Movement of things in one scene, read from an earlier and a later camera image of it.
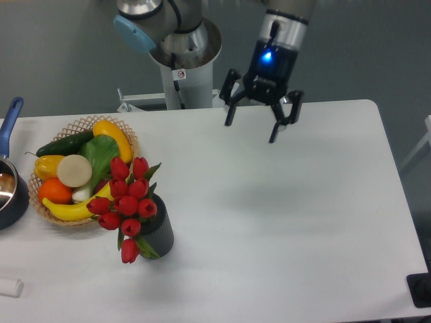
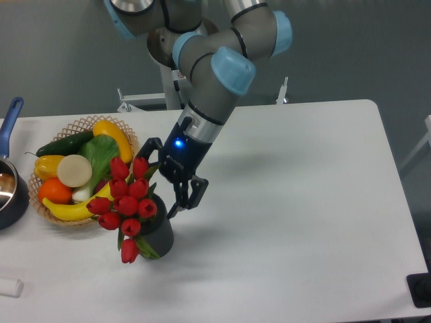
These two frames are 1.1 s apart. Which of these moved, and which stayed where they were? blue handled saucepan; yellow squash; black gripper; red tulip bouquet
Moved: black gripper
Stayed: yellow squash; blue handled saucepan; red tulip bouquet
